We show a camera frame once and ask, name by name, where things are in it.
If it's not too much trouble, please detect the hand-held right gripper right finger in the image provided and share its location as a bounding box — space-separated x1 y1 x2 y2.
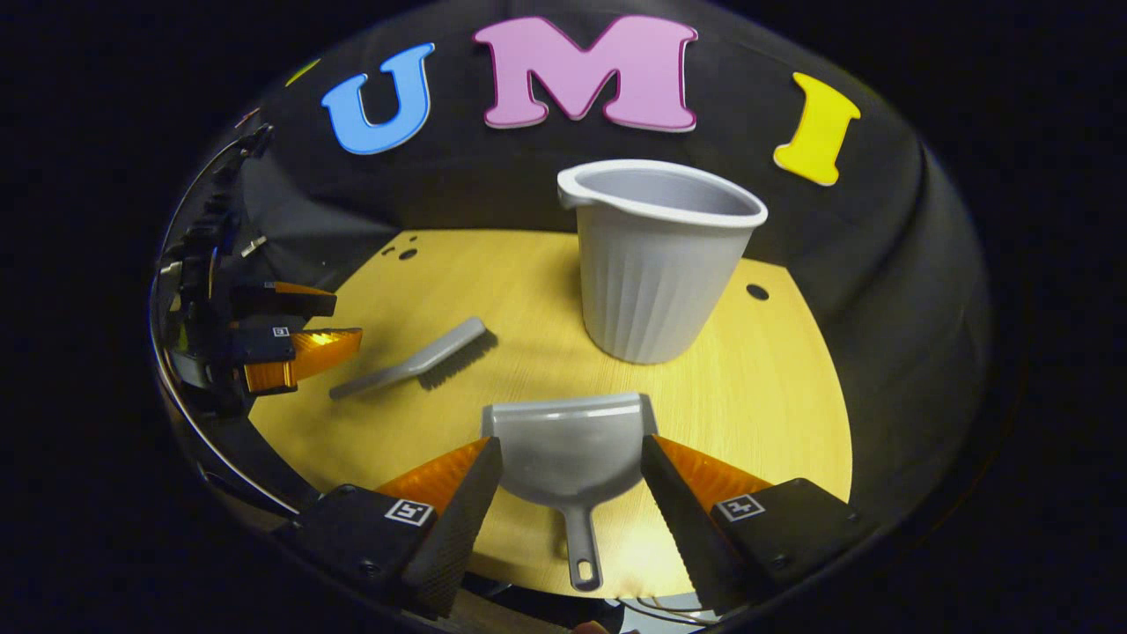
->
640 433 873 616

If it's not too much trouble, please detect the grey plastic dustpan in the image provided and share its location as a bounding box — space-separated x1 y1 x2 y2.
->
481 393 657 593

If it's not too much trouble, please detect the small grey broom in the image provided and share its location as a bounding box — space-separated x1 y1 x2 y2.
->
328 317 498 402

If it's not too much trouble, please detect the grey ribbed garbage bin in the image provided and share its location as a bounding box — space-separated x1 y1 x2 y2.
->
556 158 769 365

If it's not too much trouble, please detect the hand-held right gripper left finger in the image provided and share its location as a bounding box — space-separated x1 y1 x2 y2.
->
273 436 505 617

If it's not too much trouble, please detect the yellow wooden desktop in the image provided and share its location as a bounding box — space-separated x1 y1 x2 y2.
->
248 229 853 600

